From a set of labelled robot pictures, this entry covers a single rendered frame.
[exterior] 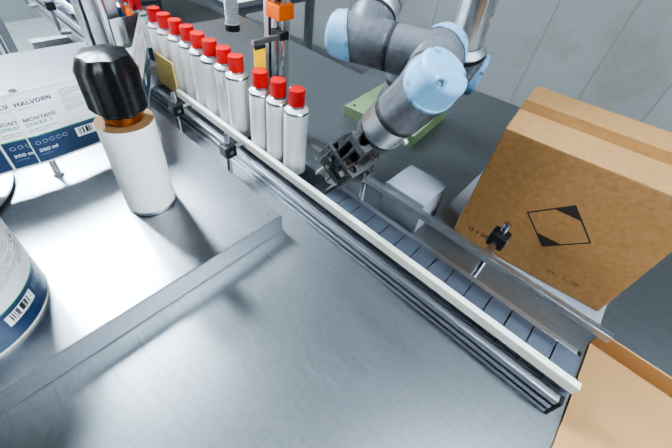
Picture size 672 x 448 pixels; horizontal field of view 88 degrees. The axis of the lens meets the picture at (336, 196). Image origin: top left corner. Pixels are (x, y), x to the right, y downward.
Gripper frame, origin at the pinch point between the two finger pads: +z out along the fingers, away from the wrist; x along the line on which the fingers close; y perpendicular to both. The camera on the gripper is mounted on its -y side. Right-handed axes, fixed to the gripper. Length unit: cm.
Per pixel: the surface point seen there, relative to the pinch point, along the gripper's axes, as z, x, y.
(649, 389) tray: -23, 61, -11
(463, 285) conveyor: -11.5, 30.8, -1.5
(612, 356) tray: -21, 55, -12
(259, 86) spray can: -0.2, -24.2, 2.1
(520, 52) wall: 46, -12, -241
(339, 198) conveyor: 3.7, 4.5, -1.1
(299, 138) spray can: 0.2, -10.6, 1.0
